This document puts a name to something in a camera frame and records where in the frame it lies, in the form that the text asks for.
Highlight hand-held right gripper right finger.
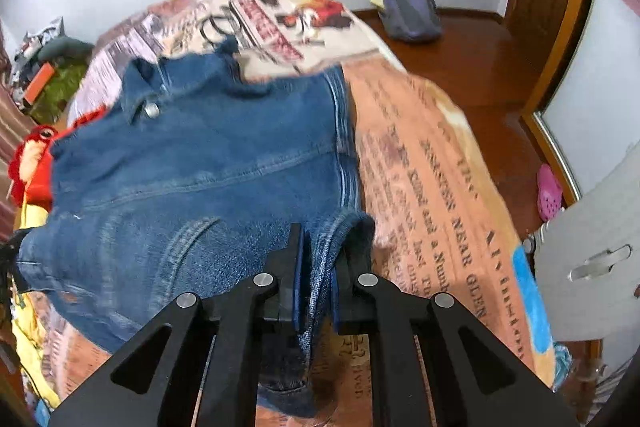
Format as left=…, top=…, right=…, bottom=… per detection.
left=330, top=251, right=582, bottom=427

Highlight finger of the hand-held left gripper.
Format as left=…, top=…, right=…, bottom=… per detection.
left=0, top=234, right=25, bottom=290

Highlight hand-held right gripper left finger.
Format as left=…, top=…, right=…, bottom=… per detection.
left=47, top=222, right=306, bottom=427

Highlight blue denim jacket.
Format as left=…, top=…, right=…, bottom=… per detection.
left=15, top=38, right=376, bottom=419

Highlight yellow garment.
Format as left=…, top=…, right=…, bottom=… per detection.
left=9, top=201, right=68, bottom=410

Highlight red plush toy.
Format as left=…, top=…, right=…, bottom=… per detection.
left=7, top=106, right=110, bottom=210

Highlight striped brown curtain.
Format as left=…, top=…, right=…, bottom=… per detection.
left=0, top=52, right=46, bottom=208

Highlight newspaper print blanket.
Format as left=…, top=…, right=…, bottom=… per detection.
left=30, top=0, right=571, bottom=427

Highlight orange box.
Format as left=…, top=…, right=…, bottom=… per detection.
left=24, top=62, right=56, bottom=104

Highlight grey plush pillow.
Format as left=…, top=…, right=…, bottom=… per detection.
left=37, top=37, right=94, bottom=64

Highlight pink clog shoe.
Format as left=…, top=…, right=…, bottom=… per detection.
left=536, top=164, right=565, bottom=222

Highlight white suitcase with stickers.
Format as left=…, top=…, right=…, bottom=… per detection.
left=531, top=147, right=640, bottom=343

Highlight grey backpack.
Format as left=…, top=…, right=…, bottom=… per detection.
left=381, top=0, right=444, bottom=44

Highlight white wardrobe door pink hearts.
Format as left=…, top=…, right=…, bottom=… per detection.
left=542, top=0, right=640, bottom=202

